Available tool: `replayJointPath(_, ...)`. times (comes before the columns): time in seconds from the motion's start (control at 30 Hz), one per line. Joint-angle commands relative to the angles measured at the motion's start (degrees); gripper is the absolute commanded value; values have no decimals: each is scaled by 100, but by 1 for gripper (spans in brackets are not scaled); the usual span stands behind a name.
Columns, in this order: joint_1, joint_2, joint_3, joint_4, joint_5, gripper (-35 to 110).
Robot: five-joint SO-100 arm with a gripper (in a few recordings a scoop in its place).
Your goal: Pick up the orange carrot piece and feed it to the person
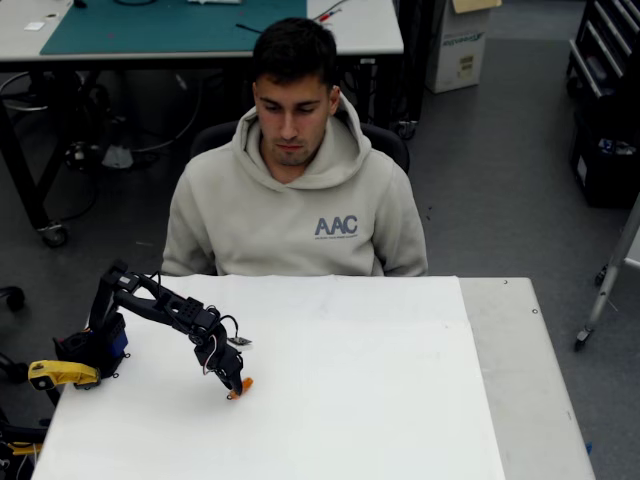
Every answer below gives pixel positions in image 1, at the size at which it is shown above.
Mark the white cardboard box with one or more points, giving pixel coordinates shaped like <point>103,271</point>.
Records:
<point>457,55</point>

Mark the manila folder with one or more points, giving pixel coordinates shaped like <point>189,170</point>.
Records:
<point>475,4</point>

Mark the orange food piece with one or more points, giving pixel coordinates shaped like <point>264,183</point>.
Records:
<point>247,385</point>

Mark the black bin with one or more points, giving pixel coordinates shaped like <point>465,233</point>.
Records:
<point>605,175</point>

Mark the small white paper scrap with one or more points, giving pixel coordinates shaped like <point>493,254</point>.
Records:
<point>34,26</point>

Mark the grey metal stand leg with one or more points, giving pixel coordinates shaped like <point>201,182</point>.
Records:
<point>607,285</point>

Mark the black office chair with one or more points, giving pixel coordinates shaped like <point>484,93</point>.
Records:
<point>212,137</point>

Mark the green cutting mat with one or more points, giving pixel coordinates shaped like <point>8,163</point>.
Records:
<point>165,25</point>

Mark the person in beige hoodie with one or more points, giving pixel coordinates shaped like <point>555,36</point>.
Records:
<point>300,220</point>

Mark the white paper sheet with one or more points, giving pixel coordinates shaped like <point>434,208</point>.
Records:
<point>325,375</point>

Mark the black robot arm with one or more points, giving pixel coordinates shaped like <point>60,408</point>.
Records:
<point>150,305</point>

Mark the white object on floor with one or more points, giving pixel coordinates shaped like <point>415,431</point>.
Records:
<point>117,157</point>

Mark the black drawer cabinet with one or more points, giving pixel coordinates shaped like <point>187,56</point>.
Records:
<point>607,45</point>

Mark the red pen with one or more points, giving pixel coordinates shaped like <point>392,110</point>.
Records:
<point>325,16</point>

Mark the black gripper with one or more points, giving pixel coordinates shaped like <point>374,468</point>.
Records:
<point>230,370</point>

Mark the black workbench caster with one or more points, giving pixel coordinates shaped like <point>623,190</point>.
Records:
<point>54,235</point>
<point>407,130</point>

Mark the grey workbench with black frame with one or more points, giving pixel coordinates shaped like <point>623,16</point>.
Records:
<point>360,35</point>

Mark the black chair caster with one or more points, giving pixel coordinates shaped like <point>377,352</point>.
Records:
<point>12,297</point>

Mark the yellow clamp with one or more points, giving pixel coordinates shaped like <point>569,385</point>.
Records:
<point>60,373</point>

